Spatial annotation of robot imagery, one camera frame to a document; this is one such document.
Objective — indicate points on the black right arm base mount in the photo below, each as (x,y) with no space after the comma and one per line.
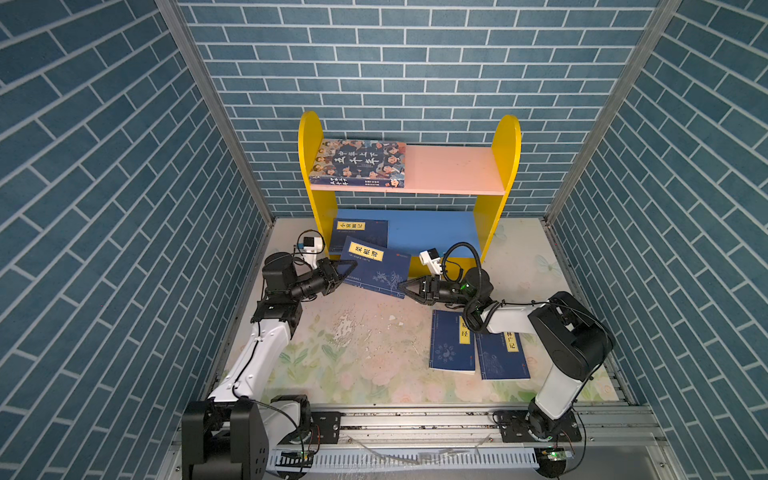
(520,426)

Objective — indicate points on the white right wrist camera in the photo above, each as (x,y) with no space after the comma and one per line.
(432,260)

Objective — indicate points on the aluminium right corner post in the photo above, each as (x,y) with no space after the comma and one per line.
(656,26)

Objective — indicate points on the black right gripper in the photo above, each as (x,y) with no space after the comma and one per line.
(431,290)

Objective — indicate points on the aluminium corner post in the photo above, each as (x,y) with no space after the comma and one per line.
(174,19)
(656,26)

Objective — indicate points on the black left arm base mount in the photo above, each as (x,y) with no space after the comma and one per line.
(322,428)

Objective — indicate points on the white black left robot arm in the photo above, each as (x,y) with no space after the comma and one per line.
(231,433)

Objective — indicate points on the aluminium left corner post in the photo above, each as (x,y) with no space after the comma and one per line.
(174,19)

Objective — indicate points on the colourful cartoon cover book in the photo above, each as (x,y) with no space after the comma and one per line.
(360,163)

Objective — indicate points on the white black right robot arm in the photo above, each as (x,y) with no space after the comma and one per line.
(575,341)

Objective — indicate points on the yellow pink blue bookshelf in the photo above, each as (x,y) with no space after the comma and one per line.
(486,174)

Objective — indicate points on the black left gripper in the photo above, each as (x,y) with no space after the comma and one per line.
(327,277)

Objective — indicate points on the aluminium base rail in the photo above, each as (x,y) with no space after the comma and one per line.
(619,442)

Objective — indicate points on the blue book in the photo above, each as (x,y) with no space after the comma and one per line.
(452,345)
(378,269)
(501,357)
(370,231)

